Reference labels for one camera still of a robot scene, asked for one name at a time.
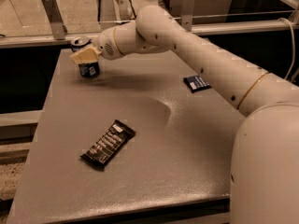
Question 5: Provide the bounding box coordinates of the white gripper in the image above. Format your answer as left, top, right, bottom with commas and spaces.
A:
70, 28, 121, 64

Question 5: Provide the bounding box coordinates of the blue pepsi can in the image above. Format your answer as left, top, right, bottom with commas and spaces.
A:
71, 36, 100, 78

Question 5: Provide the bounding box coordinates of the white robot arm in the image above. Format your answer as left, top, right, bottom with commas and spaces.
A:
71, 6, 299, 224

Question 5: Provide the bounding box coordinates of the black snack bar wrapper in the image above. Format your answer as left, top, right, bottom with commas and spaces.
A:
81, 119, 135, 169

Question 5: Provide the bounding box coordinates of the dark blue snack bar wrapper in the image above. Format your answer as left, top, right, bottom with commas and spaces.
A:
183, 75, 210, 92

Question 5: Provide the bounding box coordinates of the left metal rail bracket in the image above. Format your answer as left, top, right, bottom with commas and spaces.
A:
41, 0, 67, 40

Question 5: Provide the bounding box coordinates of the metal rail bracket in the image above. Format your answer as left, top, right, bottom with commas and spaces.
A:
41, 0, 67, 40
180, 0, 195, 31

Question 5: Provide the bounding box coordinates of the horizontal metal rail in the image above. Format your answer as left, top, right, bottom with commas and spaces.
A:
0, 19, 299, 49

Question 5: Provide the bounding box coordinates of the right metal rail bracket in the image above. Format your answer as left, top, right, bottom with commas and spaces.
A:
180, 0, 195, 31

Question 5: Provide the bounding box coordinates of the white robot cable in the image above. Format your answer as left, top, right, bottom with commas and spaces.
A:
278, 17, 296, 80

